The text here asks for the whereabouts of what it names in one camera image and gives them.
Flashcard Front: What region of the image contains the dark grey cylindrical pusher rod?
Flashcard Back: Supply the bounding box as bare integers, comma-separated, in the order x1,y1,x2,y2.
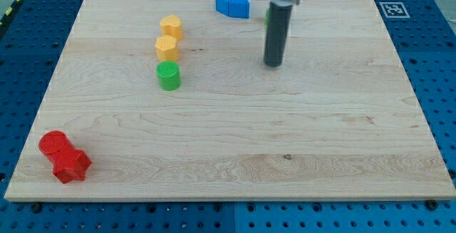
264,1,293,67

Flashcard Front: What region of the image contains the green star block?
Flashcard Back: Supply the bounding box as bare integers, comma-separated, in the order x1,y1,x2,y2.
264,9,270,26

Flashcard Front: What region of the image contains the red cylinder block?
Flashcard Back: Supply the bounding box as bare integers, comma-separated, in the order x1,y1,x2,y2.
38,130,75,165

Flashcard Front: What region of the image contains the white fiducial marker tag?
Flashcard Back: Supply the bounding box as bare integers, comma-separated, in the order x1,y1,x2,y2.
379,1,410,19

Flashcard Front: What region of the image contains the wooden board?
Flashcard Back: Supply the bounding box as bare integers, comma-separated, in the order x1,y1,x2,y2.
5,0,455,202

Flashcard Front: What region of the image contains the red star block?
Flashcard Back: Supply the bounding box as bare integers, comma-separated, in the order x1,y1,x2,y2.
51,150,92,184

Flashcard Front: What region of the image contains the green cylinder block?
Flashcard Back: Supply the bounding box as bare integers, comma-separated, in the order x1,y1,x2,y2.
156,61,181,91

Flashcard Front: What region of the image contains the yellow hexagon block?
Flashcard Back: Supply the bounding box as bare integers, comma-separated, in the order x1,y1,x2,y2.
155,35,179,61

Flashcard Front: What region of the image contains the blue triangle block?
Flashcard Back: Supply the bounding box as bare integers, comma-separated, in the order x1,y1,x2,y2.
228,0,250,19

